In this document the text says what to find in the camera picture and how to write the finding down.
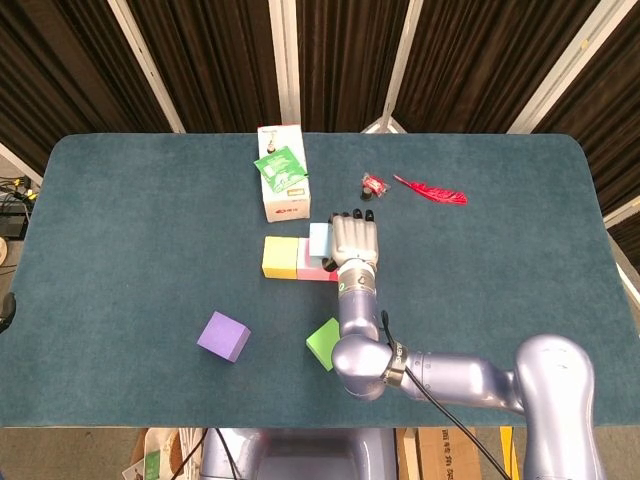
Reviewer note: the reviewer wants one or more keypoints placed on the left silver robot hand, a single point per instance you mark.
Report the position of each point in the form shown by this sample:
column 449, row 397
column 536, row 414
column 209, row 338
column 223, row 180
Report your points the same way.
column 7, row 310

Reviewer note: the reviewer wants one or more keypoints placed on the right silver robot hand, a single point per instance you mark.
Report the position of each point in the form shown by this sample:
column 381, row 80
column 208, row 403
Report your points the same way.
column 355, row 240

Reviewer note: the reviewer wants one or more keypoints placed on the light blue foam cube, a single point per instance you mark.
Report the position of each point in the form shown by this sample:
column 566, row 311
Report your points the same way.
column 320, row 240

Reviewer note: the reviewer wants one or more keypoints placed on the red foam cube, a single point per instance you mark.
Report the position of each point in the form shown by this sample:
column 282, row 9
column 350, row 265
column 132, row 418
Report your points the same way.
column 333, row 276

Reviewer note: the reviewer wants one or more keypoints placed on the pink foam cube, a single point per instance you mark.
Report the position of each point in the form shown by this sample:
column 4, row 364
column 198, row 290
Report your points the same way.
column 312, row 273

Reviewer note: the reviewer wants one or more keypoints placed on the yellow foam cube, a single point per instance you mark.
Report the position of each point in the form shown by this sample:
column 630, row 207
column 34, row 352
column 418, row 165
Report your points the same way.
column 280, row 255

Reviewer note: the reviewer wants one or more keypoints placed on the right purple-grey robot arm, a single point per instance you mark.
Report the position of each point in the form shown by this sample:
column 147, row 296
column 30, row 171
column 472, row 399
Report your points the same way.
column 450, row 370

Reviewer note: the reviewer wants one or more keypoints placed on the small black cap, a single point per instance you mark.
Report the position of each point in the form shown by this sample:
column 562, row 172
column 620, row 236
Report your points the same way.
column 367, row 194

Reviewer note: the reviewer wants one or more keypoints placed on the red candy wrapper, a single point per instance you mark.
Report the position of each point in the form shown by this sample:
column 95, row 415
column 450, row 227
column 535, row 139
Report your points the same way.
column 377, row 183

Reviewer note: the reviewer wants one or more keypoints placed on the white cardboard box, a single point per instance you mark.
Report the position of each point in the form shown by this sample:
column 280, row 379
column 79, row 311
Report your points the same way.
column 287, row 205

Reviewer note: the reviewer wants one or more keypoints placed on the black device box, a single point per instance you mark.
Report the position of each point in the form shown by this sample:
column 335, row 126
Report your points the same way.
column 12, row 225

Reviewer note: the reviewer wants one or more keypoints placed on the red feather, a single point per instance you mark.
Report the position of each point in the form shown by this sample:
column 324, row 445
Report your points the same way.
column 435, row 192

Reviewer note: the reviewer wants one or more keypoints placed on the green sachet packet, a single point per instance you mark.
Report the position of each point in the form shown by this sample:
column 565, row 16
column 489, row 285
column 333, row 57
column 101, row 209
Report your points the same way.
column 280, row 167

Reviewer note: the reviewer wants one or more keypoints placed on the green foam cube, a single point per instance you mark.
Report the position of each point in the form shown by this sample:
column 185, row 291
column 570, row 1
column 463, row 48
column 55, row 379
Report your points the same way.
column 322, row 342

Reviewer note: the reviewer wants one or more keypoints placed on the teal felt table cover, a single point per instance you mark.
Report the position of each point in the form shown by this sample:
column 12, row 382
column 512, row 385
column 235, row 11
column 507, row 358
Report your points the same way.
column 125, row 250

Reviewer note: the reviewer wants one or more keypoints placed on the purple foam cube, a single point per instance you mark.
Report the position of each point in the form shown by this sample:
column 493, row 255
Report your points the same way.
column 220, row 332

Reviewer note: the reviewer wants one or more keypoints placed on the printed paper bag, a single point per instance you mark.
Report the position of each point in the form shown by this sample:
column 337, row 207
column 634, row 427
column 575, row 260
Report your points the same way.
column 160, row 450

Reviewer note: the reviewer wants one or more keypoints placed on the purple-grey robot torso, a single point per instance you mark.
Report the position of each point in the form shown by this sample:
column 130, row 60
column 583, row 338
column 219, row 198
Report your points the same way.
column 310, row 455

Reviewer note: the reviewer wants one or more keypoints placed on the wooden plank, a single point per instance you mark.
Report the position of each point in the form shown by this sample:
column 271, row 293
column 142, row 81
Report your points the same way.
column 407, row 455

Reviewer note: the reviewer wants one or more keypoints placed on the brown cardboard box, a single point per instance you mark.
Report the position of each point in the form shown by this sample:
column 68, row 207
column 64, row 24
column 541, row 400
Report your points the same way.
column 447, row 455

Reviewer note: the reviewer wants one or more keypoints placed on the white metal frame post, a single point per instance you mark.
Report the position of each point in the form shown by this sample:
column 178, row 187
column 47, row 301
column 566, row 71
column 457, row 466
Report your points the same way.
column 17, row 162
column 145, row 60
column 565, row 65
column 285, row 60
column 625, row 212
column 400, row 65

